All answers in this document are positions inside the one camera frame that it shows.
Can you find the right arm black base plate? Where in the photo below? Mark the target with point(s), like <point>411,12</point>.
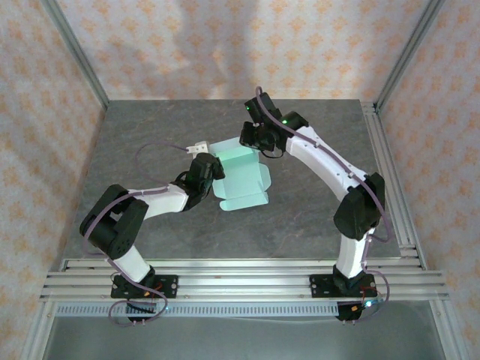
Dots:
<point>322,287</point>

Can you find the aluminium corner post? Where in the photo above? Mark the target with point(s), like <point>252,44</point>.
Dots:
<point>82,60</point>
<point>405,56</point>

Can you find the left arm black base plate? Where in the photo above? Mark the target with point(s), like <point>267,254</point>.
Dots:
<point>167,287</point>

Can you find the aluminium mounting rail beam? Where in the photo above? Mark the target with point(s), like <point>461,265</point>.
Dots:
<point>243,277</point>

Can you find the aluminium side rail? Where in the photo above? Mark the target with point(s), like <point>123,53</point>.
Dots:
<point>382,157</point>

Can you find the light blue paper box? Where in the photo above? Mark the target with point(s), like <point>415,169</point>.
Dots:
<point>240,180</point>

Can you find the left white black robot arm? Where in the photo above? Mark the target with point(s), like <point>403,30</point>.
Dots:
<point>165,200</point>

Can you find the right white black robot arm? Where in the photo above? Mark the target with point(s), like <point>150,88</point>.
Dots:
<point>322,161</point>

